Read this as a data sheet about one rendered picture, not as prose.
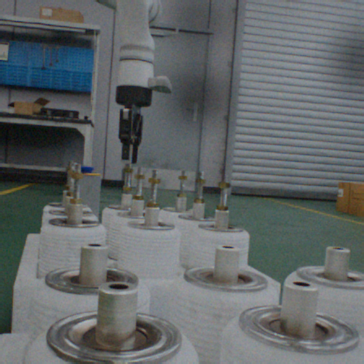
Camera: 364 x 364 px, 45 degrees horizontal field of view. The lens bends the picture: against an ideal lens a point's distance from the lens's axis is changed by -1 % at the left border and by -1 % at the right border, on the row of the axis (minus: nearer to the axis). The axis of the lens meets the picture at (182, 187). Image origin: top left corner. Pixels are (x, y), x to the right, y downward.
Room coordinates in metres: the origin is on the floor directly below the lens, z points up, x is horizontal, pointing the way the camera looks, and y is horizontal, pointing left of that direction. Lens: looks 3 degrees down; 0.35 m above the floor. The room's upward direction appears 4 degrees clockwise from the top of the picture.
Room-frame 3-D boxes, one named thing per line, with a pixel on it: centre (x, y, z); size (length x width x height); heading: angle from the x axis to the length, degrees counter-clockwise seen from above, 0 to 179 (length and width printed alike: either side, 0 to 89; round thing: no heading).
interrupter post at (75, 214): (0.66, 0.16, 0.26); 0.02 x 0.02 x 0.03
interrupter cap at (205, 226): (0.72, -0.07, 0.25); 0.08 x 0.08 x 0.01
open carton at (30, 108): (5.11, 1.85, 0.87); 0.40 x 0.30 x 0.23; 85
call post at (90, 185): (1.06, 0.24, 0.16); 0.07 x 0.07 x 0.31; 17
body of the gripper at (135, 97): (0.92, 0.11, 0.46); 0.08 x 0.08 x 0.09
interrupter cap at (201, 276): (0.39, -0.04, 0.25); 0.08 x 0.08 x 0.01
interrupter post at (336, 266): (0.43, -0.16, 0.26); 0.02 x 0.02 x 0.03
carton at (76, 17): (5.24, 1.57, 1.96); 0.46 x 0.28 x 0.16; 95
